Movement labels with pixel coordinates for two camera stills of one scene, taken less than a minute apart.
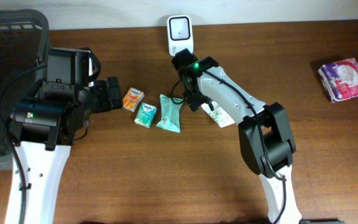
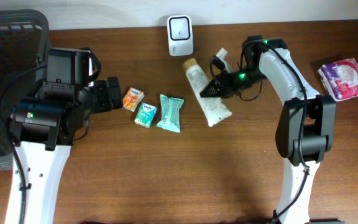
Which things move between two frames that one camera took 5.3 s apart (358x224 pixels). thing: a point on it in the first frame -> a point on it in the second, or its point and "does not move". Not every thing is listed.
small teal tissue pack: [145, 114] does not move
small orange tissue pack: [132, 99] does not move
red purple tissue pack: [344, 79] does not move
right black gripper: [192, 99] -> [223, 91]
